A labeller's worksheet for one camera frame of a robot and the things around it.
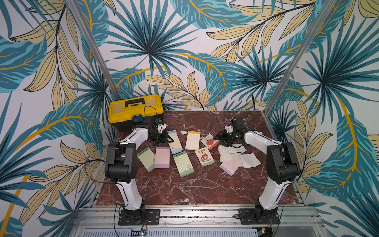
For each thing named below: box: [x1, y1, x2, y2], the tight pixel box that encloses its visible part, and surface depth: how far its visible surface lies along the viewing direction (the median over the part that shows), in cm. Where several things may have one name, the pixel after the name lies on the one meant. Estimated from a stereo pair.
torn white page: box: [239, 153, 262, 169], surface depth 93 cm
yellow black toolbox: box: [108, 93, 164, 132], surface depth 100 cm
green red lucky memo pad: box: [172, 150, 195, 178], surface depth 92 cm
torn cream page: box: [217, 145, 233, 162], surface depth 96 cm
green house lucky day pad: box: [136, 147, 156, 173], surface depth 95 cm
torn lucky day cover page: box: [194, 147, 216, 167], surface depth 97 cm
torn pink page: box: [219, 158, 243, 177], surface depth 92 cm
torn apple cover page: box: [200, 133, 221, 151], surface depth 100 cm
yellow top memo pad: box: [185, 130, 201, 151], surface depth 105 cm
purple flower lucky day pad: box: [154, 146, 171, 169], surface depth 94 cm
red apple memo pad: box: [166, 129, 184, 155], surface depth 97 cm
